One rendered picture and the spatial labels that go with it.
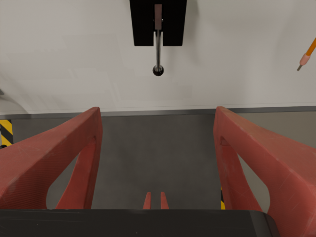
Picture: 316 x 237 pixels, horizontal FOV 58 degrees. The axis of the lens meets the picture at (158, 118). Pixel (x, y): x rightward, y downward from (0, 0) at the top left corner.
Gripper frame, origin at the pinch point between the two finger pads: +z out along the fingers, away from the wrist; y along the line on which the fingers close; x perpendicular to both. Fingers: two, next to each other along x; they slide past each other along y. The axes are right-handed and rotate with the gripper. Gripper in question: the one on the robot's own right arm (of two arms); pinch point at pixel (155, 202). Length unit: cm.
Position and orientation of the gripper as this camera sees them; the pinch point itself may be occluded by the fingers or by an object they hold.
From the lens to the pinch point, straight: 27.9
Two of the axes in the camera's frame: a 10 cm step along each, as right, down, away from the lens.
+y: -10.0, 0.1, -0.1
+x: 0.0, 6.4, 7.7
